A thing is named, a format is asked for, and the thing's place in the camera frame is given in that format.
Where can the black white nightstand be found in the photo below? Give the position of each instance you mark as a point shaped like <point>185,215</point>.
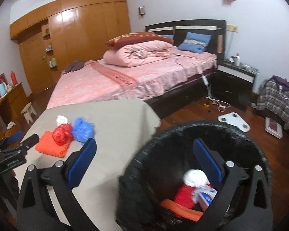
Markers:
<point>234,84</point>

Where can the wooden wardrobe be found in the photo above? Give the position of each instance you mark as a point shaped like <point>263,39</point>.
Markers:
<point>53,35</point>

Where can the white plastic bag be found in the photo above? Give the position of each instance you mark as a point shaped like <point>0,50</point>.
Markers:
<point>197,180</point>

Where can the small white wooden stool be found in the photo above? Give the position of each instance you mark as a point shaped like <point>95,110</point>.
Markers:
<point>27,112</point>

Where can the white lotion bottle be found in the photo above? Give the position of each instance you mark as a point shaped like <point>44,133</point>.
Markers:
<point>237,59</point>

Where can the red plastic bag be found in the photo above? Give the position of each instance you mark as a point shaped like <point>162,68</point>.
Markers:
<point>62,134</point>

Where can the wall power outlet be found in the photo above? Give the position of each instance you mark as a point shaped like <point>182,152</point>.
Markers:
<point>232,28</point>

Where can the wooden desk cabinet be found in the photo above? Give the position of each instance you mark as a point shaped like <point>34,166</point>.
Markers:
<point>11,106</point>

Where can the blue pillow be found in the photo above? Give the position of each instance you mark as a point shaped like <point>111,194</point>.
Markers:
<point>168,36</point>
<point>195,42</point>

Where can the white paper ball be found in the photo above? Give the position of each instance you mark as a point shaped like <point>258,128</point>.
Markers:
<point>60,120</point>

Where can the black lined trash bin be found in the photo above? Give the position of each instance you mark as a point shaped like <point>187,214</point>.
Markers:
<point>156,173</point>

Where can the white blue tissue box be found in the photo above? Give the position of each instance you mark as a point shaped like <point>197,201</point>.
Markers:
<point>205,198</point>

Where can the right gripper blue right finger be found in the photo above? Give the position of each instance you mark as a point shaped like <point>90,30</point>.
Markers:
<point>226,176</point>

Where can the grey table cloth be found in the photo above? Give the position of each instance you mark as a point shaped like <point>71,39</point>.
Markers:
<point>122,128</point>

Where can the white blanket controller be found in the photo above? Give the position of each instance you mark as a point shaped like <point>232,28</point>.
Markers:
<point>205,81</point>

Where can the folded pink quilt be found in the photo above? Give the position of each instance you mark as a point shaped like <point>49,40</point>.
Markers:
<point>138,54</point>

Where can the light blue kettle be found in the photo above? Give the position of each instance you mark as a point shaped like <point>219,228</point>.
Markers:
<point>3,89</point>

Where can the purple garment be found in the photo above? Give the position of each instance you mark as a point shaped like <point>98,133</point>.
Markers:
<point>282,84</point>

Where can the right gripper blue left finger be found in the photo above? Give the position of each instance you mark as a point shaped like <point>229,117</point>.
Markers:
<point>35,208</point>

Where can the white bathroom scale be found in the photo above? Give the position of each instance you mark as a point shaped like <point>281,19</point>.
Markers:
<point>234,119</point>

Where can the orange foam net sheet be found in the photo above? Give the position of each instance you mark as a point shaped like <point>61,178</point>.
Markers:
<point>181,211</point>

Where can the blue plastic bag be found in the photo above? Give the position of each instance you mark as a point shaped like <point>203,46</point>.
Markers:
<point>82,130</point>

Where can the red thermos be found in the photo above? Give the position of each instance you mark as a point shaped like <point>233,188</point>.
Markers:
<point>13,78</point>

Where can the dark slippers on bed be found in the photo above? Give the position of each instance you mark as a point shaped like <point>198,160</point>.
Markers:
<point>74,66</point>

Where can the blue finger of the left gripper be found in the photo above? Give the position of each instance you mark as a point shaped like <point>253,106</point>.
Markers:
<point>27,143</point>
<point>14,138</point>

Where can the plaid covered chair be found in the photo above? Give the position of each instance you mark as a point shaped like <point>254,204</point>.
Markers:
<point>275,99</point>

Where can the red brown folded blanket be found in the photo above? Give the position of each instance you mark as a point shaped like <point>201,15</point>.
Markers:
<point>136,37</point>

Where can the dark bed headboard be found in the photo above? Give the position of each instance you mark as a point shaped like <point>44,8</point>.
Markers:
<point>216,28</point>

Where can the bed with pink sheet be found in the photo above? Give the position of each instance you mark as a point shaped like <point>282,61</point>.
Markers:
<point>98,81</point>

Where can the red cloth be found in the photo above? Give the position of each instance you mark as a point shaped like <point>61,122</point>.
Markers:
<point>183,197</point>

